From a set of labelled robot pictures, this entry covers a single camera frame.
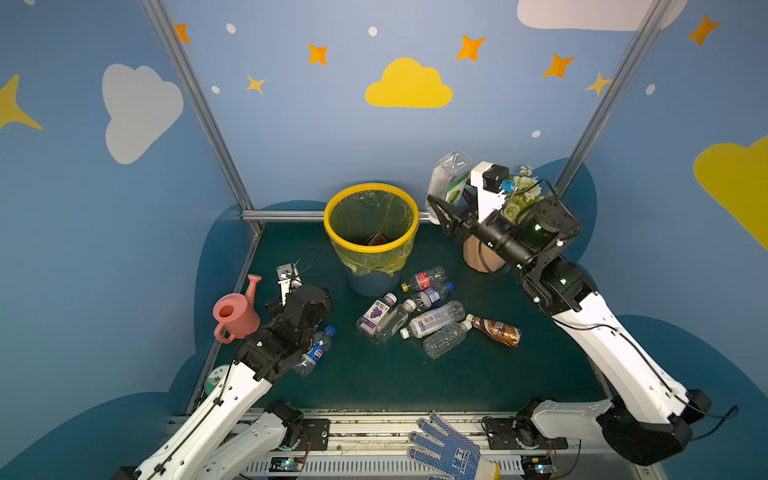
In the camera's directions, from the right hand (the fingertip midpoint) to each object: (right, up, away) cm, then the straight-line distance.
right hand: (449, 185), depth 54 cm
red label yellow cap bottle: (+1, -21, +47) cm, 52 cm away
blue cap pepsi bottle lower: (-31, -39, +32) cm, 59 cm away
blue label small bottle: (+4, -26, +42) cm, 49 cm away
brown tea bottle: (+25, -36, +34) cm, 55 cm away
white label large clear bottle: (+7, -31, +37) cm, 49 cm away
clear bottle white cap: (+6, -38, +32) cm, 50 cm away
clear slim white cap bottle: (-9, -33, +38) cm, 51 cm away
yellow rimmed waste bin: (-17, -3, +46) cm, 49 cm away
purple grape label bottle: (-17, -33, +37) cm, 53 cm away
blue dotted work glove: (+6, -62, +17) cm, 65 cm away
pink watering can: (-54, -30, +29) cm, 68 cm away
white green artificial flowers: (+30, +5, +34) cm, 46 cm away
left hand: (-31, -22, +19) cm, 42 cm away
